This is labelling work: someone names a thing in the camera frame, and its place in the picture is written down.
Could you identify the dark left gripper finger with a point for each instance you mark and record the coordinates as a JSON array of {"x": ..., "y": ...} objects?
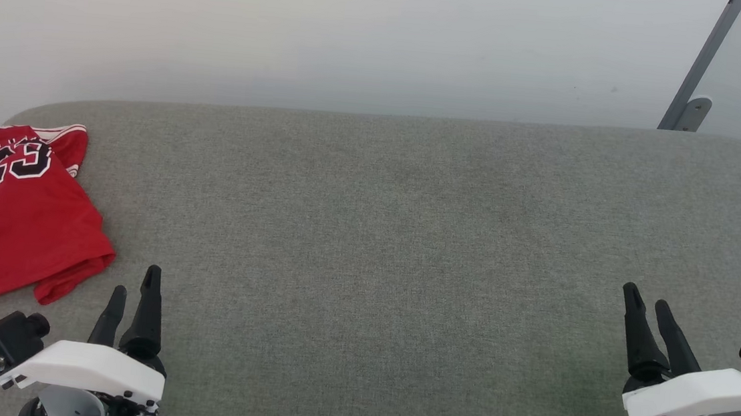
[
  {"x": 108, "y": 319},
  {"x": 148, "y": 316}
]

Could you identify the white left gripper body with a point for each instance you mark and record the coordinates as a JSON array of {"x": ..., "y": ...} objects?
[{"x": 88, "y": 369}]

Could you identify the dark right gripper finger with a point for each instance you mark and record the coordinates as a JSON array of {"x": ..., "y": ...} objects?
[
  {"x": 639, "y": 342},
  {"x": 675, "y": 345}
]

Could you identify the red basketball jersey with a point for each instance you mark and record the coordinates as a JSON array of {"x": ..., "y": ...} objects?
[{"x": 13, "y": 230}]

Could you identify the grey metal bar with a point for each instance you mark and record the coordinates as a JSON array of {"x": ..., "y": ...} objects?
[{"x": 702, "y": 63}]

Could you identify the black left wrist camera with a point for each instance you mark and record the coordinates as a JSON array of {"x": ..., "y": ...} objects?
[{"x": 7, "y": 337}]

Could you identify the grey metal bracket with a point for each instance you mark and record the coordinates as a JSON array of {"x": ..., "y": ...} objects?
[{"x": 694, "y": 114}]

